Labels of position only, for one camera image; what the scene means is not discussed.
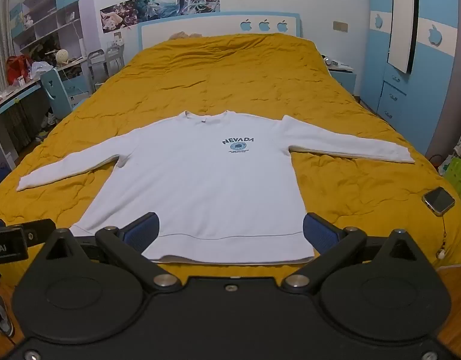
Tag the white printed sweatshirt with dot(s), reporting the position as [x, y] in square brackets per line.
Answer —
[200, 195]

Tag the white and blue desk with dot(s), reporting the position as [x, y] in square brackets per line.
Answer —
[16, 95]

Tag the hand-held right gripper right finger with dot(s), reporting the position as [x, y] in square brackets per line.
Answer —
[320, 232]

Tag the wall poster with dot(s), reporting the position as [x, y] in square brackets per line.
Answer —
[159, 5]

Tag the brown plush pillow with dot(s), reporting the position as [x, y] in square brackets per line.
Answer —
[183, 35]

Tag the white wall shelf unit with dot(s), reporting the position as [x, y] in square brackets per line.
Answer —
[46, 11]

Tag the white round lamp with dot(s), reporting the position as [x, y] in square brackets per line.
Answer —
[62, 56]

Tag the blue and white wardrobe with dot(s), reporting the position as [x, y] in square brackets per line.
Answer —
[437, 82]

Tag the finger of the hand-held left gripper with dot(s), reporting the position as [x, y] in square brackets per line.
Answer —
[39, 230]

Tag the red bag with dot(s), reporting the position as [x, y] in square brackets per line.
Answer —
[17, 67]

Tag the wall switch plate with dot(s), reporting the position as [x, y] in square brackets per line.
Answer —
[340, 26]

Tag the smartphone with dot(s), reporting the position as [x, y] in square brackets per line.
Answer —
[438, 200]

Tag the yellow quilted blanket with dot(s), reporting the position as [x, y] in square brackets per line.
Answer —
[234, 78]

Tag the blue desk chair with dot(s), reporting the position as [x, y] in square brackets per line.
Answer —
[59, 90]

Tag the grey chair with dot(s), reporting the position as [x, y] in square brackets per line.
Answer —
[106, 58]

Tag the blue nightstand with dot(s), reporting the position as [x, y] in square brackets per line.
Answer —
[345, 80]

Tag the white shoes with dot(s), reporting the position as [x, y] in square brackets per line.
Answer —
[49, 119]

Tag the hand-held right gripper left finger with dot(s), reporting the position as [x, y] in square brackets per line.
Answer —
[142, 230]

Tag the white items on nightstand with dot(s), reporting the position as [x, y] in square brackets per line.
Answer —
[339, 63]

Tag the green plastic basket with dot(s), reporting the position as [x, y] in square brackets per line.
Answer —
[459, 180]

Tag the white and blue headboard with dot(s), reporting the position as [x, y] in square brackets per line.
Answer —
[200, 26]

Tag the white plastic bag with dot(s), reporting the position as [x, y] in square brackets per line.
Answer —
[41, 68]

